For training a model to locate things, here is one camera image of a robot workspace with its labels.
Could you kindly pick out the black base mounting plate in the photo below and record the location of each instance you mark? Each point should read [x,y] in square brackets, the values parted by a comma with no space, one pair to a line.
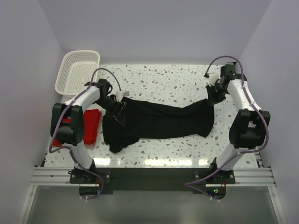
[106,181]

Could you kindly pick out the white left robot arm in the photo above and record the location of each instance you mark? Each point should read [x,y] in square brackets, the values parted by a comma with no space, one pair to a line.
[89,96]

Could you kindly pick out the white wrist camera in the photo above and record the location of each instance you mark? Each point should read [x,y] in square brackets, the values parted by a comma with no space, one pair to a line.
[121,94]
[213,78]

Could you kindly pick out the aluminium frame rail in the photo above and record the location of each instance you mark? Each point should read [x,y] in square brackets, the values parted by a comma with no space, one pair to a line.
[244,177]

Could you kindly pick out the red folded t shirt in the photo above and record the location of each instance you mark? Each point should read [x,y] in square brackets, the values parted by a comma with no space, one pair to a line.
[92,128]

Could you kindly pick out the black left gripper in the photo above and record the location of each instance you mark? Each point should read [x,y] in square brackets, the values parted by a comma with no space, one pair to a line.
[120,117]

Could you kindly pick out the white plastic basket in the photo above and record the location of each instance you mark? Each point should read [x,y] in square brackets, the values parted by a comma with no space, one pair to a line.
[76,69]

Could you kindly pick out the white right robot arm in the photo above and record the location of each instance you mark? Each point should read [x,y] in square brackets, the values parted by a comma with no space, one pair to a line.
[249,131]

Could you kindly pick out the black t shirt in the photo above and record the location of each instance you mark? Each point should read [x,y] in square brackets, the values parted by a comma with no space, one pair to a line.
[146,120]

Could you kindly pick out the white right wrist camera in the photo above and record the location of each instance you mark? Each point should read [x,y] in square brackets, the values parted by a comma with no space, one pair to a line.
[213,78]

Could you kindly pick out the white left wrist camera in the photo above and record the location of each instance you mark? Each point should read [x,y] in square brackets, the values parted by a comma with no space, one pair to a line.
[121,94]

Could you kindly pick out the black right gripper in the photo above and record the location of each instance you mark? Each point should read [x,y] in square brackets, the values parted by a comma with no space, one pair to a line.
[212,100]

